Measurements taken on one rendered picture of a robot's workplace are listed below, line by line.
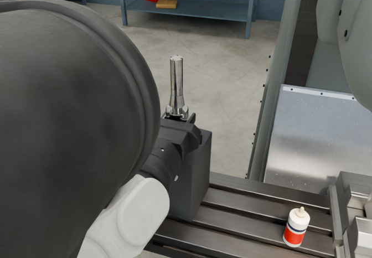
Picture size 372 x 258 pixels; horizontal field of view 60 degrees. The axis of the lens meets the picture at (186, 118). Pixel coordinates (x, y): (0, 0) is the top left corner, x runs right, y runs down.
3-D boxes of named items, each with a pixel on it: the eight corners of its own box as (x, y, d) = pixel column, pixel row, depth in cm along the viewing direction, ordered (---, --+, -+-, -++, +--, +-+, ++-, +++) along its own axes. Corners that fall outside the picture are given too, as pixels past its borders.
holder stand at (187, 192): (191, 223, 75) (192, 160, 63) (111, 194, 82) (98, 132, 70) (208, 187, 84) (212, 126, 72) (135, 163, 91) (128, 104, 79)
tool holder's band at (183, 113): (191, 108, 67) (191, 104, 66) (184, 120, 63) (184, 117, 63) (170, 104, 68) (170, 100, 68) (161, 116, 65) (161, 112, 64)
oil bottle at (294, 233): (301, 249, 69) (313, 217, 63) (282, 244, 70) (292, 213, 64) (301, 233, 72) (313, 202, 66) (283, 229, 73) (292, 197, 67)
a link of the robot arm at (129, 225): (177, 202, 49) (130, 272, 38) (139, 215, 54) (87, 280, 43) (154, 168, 48) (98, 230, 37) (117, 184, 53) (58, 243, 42)
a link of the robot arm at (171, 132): (203, 117, 61) (185, 159, 51) (201, 155, 66) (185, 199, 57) (141, 106, 64) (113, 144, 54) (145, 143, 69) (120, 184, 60)
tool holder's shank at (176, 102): (186, 105, 66) (187, 55, 59) (181, 113, 64) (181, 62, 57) (172, 102, 67) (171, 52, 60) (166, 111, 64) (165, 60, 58)
